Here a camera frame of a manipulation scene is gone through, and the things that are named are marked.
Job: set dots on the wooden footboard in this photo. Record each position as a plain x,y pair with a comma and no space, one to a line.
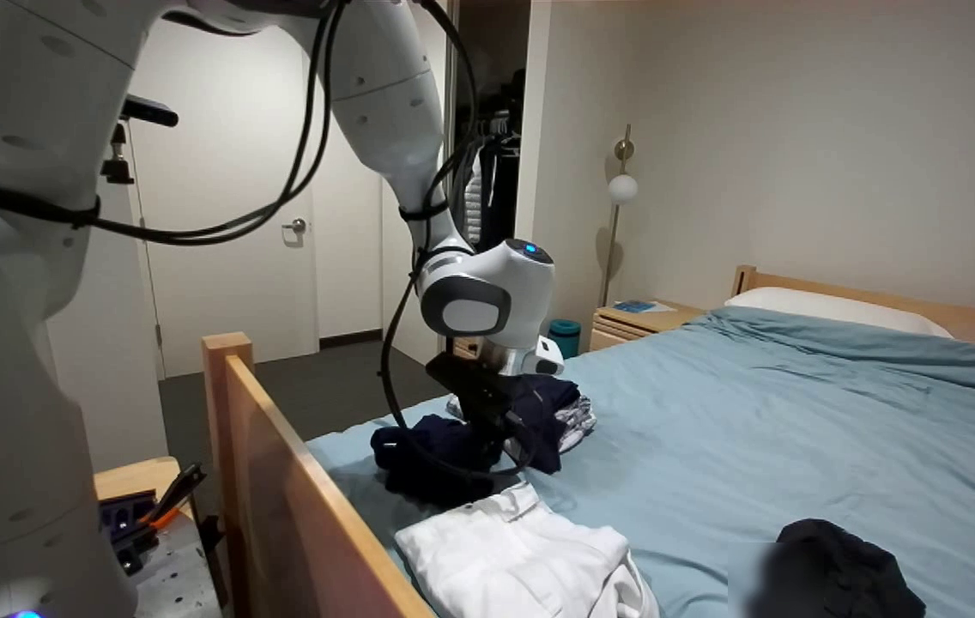
282,504

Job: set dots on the small wooden box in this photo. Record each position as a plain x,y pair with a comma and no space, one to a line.
131,477

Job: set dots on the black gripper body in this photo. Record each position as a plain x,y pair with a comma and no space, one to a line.
476,390

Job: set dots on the white door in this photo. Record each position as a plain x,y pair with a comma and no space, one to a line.
235,295

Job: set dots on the blue book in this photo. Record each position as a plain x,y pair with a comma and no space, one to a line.
631,307

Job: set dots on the grey patterned folded garment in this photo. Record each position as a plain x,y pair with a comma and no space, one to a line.
581,429

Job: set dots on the wooden nightstand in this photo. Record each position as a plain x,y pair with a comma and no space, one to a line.
626,326

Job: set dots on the black shirt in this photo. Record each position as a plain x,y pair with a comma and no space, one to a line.
424,453

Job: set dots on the white folded shirt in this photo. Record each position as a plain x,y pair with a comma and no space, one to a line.
510,555

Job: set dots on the wooden bed frame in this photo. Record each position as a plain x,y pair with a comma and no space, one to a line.
797,433

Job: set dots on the hanging closet clothes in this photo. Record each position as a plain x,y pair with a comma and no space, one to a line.
497,172

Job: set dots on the floor lamp with white globe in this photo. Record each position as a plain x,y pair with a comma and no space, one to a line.
621,191

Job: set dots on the black camera on stand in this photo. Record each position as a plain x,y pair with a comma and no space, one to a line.
151,110

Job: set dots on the white pillow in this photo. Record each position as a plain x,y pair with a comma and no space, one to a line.
832,311

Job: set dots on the black crumpled garment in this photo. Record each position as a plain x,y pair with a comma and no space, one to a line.
866,570

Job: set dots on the teal waste bin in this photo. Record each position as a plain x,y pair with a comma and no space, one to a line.
568,339

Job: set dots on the black and orange tools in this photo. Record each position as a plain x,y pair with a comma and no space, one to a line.
163,513

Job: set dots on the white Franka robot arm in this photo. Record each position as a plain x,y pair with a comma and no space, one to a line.
9,459

